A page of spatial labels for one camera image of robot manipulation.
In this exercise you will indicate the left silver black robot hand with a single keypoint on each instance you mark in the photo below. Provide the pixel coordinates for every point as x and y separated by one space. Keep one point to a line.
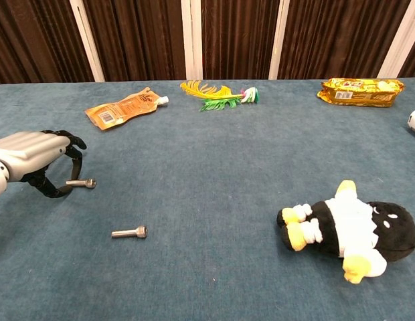
30 150

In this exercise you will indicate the steel bolt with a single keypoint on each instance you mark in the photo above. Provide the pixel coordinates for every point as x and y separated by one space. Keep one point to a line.
85 183
127 232

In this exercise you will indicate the orange spout pouch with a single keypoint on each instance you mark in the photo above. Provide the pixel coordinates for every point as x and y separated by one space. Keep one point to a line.
120 108

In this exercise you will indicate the golden snack package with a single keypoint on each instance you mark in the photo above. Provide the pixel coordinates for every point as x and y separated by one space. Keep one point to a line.
361 93

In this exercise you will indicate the white frame post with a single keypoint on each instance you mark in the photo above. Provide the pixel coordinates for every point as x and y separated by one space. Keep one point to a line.
190 40
278 40
88 43
400 43

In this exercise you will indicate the yellow green feather toy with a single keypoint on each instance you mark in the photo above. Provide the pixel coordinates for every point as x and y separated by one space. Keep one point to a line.
224 92

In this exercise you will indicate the blue felt table cover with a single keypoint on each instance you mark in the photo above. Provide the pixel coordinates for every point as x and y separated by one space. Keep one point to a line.
211 167

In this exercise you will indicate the black white plush doll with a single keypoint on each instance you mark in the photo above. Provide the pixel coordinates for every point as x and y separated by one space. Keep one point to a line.
331 227

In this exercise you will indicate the dark brown pleated curtain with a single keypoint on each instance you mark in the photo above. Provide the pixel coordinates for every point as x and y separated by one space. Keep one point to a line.
144 40

